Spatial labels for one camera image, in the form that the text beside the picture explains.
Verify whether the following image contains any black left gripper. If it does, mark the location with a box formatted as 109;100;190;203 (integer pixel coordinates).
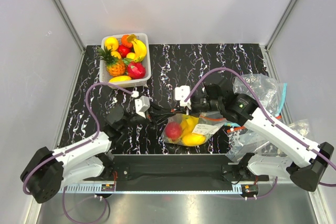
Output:
119;100;175;130

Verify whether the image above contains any red apple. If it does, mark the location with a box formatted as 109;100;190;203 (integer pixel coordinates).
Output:
165;122;182;141
118;45;131;58

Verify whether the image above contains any yellow banana bunch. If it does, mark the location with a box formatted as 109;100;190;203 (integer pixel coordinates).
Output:
180;114;199;137

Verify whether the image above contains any clear bag orange zipper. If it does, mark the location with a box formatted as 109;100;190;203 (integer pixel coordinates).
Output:
161;111;227;147

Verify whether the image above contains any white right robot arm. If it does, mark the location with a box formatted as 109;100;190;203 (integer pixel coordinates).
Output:
186;83;334;192

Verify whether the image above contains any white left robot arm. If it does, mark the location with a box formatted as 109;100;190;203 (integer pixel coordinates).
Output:
20;102;173;204

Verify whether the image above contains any clear bag red zipper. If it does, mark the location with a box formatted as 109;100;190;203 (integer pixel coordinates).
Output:
226;129;278;163

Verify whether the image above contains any red dragon fruit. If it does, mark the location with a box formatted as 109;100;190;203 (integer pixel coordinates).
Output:
127;61;146;79

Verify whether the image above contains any small yellow mango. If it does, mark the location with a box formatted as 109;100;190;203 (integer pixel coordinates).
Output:
109;75;132;83

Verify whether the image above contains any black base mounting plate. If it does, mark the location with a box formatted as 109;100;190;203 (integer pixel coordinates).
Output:
86;154;256;183

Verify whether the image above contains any small pineapple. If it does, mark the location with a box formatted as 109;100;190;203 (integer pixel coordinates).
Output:
97;46;126;77

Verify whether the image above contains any white plastic fruit basket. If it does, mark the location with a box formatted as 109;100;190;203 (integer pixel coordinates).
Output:
99;33;151;88

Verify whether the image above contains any yellow starfruit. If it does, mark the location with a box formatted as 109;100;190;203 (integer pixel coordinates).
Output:
130;34;147;62

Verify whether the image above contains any orange tangerine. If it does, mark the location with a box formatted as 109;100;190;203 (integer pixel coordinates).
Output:
121;35;134;48

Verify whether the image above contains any yellow lemon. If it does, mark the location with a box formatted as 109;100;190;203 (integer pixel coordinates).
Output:
104;37;119;51

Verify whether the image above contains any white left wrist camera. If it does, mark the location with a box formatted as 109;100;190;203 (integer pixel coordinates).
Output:
131;91;150;118

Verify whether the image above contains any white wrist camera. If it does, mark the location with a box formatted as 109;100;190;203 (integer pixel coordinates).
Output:
131;91;150;118
174;86;191;109

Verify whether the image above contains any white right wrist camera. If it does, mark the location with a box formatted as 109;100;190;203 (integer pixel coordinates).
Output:
174;86;191;109

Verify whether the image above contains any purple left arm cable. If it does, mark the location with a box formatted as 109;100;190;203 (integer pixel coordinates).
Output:
22;82;140;195

